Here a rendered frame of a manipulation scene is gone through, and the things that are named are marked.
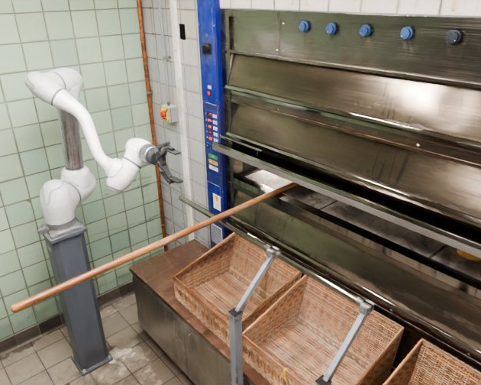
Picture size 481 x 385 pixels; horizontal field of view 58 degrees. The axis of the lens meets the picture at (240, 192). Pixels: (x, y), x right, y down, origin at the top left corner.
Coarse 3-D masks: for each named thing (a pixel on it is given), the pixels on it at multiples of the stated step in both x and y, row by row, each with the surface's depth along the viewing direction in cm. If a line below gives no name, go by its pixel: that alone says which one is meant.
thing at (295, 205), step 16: (240, 176) 257; (256, 192) 244; (288, 208) 227; (304, 208) 219; (320, 224) 212; (336, 224) 204; (352, 224) 204; (368, 240) 192; (384, 240) 190; (400, 256) 181; (416, 256) 179; (432, 272) 172; (448, 272) 168; (464, 288) 163; (480, 288) 159
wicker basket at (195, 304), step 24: (240, 240) 262; (192, 264) 250; (216, 264) 262; (240, 264) 263; (288, 264) 234; (192, 288) 256; (216, 288) 256; (240, 288) 256; (264, 288) 248; (288, 288) 224; (192, 312) 237; (216, 312) 216
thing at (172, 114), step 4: (164, 108) 279; (168, 108) 276; (172, 108) 278; (176, 108) 280; (168, 112) 278; (172, 112) 279; (176, 112) 281; (168, 116) 279; (172, 116) 280; (176, 116) 282; (164, 120) 284; (168, 120) 280; (172, 120) 281; (176, 120) 283
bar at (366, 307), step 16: (224, 224) 209; (256, 240) 194; (272, 256) 186; (288, 256) 182; (304, 272) 173; (336, 288) 162; (240, 304) 184; (368, 304) 153; (240, 320) 185; (240, 336) 189; (352, 336) 153; (240, 352) 193; (240, 368) 197; (336, 368) 152; (240, 384) 201; (320, 384) 150
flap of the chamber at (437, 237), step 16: (224, 144) 242; (240, 160) 221; (272, 160) 219; (288, 176) 198; (320, 176) 201; (320, 192) 185; (352, 192) 183; (368, 192) 186; (368, 208) 168; (400, 208) 171; (416, 208) 174; (400, 224) 159; (432, 224) 158; (448, 224) 160; (448, 240) 146; (480, 240) 148; (480, 256) 139
